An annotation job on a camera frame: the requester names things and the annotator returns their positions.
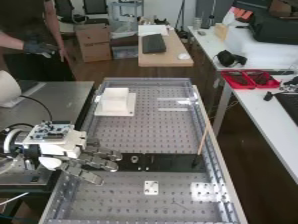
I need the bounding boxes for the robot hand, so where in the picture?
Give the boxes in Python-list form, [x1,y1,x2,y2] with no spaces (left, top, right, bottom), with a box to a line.
[19,121,123,187]

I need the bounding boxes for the small white box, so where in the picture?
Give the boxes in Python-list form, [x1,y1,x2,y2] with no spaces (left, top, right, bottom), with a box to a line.
[93,86,138,118]

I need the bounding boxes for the small silver square plate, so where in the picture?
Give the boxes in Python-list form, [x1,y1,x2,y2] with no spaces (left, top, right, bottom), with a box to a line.
[142,180,160,196]

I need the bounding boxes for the black plate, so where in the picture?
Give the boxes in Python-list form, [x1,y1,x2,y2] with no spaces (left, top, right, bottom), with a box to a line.
[117,152,210,173]

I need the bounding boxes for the cardboard box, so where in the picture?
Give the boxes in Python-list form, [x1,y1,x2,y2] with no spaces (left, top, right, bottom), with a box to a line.
[73,23,113,64]

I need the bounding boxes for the clear plastic bin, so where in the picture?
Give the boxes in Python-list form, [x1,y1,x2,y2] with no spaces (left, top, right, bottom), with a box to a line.
[109,44,139,61]

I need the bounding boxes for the thin stick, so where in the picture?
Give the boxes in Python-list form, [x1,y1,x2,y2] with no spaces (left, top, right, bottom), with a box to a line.
[195,113,212,158]

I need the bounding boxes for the wooden desk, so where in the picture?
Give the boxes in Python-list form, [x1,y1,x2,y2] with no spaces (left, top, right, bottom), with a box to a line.
[137,25,195,68]

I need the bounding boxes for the black laptop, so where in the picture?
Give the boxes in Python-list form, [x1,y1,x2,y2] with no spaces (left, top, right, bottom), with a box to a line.
[139,32,167,55]

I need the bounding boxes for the person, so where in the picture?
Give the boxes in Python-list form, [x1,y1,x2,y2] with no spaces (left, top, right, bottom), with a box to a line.
[0,0,74,83]

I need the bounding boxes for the red tray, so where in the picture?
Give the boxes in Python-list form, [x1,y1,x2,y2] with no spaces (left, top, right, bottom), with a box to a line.
[244,68,282,89]
[219,69,258,90]

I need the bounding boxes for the black headphones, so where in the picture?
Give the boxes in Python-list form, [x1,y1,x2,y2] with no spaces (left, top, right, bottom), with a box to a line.
[215,49,248,67]

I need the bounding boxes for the white desk with keyboard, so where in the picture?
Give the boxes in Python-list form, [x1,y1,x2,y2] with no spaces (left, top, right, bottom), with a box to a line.
[231,74,298,186]

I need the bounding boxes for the light wooden block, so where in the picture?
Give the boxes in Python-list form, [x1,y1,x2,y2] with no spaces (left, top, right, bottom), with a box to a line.
[212,22,230,42]

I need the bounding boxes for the white desk with headphones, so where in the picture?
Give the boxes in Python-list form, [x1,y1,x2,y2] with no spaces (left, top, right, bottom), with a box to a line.
[187,24,298,72]

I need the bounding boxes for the black keyboard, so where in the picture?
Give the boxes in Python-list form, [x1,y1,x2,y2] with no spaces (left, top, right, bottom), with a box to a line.
[272,92,298,126]

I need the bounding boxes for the black bag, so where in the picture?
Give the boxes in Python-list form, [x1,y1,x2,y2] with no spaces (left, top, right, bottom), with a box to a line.
[246,9,298,46]

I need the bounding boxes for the black cable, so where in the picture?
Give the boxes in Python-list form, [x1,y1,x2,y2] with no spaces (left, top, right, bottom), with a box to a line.
[17,95,54,123]

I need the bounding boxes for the white cable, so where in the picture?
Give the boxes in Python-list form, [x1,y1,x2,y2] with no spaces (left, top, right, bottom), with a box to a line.
[0,191,30,206]

